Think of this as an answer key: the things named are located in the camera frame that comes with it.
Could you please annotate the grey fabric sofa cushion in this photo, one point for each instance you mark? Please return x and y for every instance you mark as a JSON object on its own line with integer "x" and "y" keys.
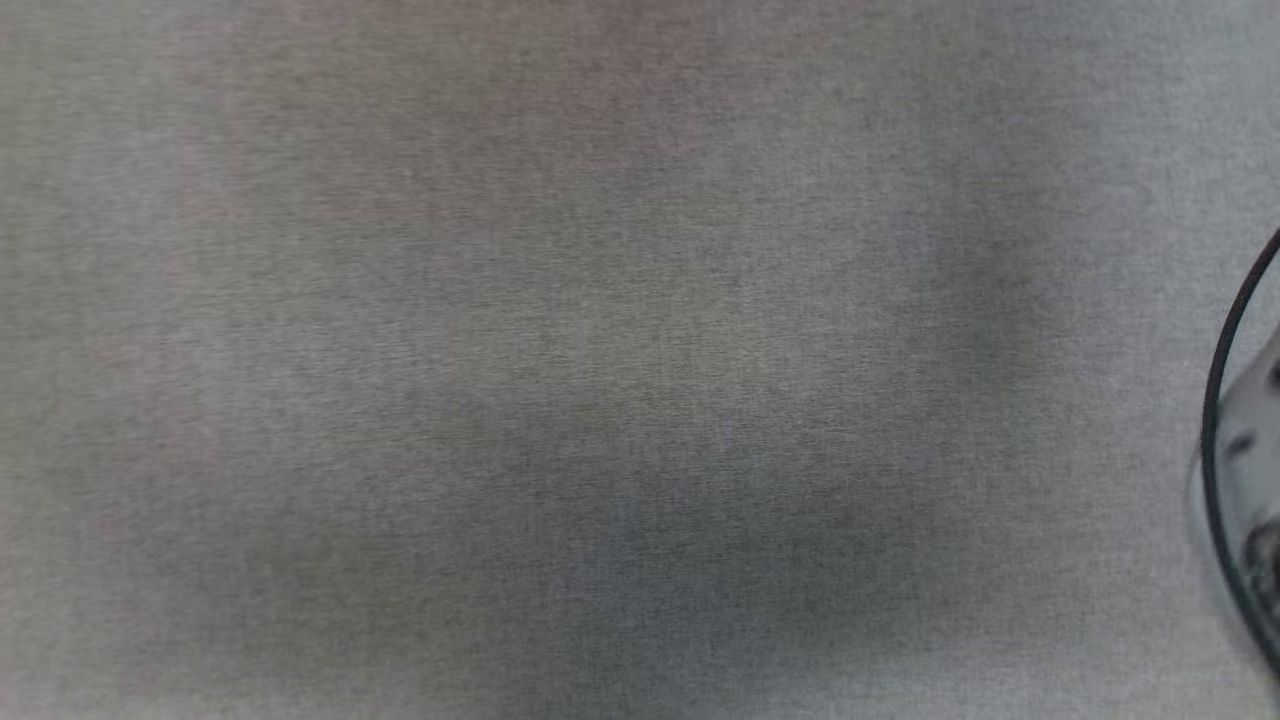
{"x": 600, "y": 350}

